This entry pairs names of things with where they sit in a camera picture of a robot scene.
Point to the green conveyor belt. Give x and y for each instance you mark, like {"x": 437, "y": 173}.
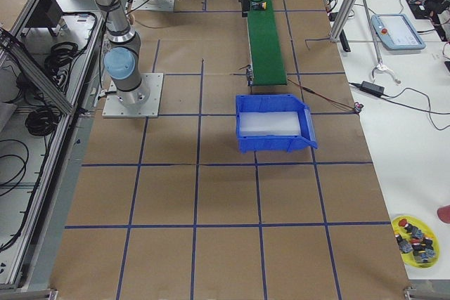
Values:
{"x": 266, "y": 66}

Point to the yellow mushroom push button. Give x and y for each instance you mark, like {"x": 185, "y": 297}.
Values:
{"x": 258, "y": 6}

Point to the white foam pad destination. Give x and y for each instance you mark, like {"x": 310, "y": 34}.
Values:
{"x": 269, "y": 124}

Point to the teach pendant tablet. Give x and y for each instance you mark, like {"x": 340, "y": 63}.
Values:
{"x": 396, "y": 32}

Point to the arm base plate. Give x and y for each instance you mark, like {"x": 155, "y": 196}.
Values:
{"x": 142, "y": 102}
{"x": 153, "y": 5}

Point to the black handle bar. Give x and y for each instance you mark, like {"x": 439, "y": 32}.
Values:
{"x": 344, "y": 42}

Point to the blue destination bin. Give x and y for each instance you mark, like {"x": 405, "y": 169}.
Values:
{"x": 275, "y": 103}

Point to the yellow plate of buttons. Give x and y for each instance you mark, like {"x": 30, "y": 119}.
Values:
{"x": 418, "y": 245}

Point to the black power adapter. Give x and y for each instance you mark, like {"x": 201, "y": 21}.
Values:
{"x": 373, "y": 89}

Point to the aluminium frame post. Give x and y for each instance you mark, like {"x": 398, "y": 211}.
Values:
{"x": 348, "y": 1}

